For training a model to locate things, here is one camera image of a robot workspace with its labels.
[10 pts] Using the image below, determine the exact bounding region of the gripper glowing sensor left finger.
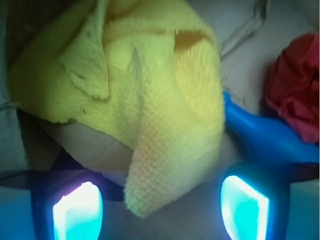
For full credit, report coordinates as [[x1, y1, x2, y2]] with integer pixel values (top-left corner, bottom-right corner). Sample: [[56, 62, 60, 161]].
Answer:
[[29, 172, 104, 240]]

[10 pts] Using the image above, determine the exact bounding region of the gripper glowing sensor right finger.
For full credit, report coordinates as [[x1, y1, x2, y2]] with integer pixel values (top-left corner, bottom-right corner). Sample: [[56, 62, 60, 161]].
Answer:
[[219, 162, 320, 240]]

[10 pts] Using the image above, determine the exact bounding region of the yellow cloth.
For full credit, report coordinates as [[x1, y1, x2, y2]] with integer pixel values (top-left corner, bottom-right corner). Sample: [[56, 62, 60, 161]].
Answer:
[[8, 0, 225, 218]]

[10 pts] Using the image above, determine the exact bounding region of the red crumpled cloth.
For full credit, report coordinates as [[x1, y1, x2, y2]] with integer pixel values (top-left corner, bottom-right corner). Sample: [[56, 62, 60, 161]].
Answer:
[[264, 33, 320, 144]]

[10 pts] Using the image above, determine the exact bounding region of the blue plastic bottle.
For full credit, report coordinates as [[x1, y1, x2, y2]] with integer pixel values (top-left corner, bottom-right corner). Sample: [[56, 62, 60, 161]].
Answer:
[[223, 92, 320, 164]]

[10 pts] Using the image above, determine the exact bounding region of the brown paper bag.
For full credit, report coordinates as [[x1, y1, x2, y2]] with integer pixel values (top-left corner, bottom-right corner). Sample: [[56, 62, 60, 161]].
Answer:
[[0, 0, 319, 176]]

